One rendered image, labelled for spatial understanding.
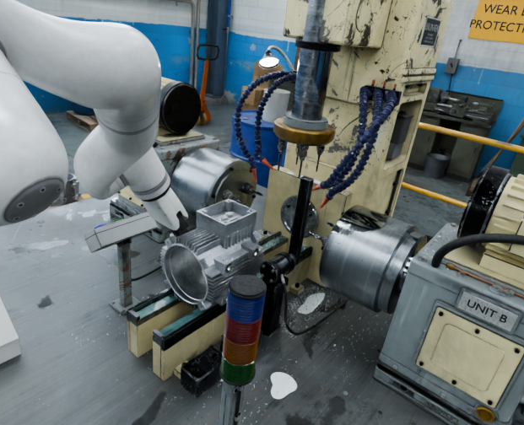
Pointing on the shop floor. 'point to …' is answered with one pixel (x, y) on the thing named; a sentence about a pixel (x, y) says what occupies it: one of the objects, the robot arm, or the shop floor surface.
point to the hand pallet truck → (204, 88)
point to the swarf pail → (435, 165)
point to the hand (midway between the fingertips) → (179, 230)
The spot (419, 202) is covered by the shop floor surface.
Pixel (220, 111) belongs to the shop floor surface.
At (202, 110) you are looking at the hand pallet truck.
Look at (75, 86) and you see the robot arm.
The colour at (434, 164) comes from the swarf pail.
